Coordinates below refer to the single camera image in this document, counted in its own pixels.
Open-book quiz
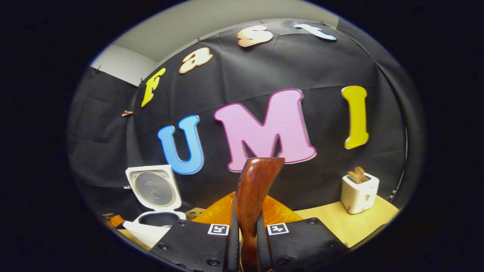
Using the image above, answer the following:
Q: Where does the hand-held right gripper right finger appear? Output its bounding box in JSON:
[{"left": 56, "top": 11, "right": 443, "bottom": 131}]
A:
[{"left": 256, "top": 195, "right": 351, "bottom": 272}]

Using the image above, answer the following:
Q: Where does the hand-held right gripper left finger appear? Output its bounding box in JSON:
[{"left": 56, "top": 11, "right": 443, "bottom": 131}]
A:
[{"left": 149, "top": 192, "right": 241, "bottom": 272}]

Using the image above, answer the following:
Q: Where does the white rice cooker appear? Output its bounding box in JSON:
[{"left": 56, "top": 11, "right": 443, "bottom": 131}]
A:
[{"left": 123, "top": 164, "right": 187, "bottom": 248}]

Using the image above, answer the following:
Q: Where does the white toaster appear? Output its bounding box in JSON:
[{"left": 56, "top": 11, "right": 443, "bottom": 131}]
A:
[{"left": 340, "top": 173, "right": 380, "bottom": 215}]

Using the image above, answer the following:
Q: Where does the black backdrop cloth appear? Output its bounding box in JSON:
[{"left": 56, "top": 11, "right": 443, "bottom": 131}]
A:
[{"left": 67, "top": 18, "right": 425, "bottom": 224}]

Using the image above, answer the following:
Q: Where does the toast slice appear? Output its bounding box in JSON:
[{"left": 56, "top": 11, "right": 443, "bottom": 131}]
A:
[{"left": 347, "top": 166, "right": 367, "bottom": 185}]

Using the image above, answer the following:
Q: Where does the thin wall cable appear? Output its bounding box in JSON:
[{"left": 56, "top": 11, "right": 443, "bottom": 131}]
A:
[{"left": 389, "top": 127, "right": 409, "bottom": 201}]

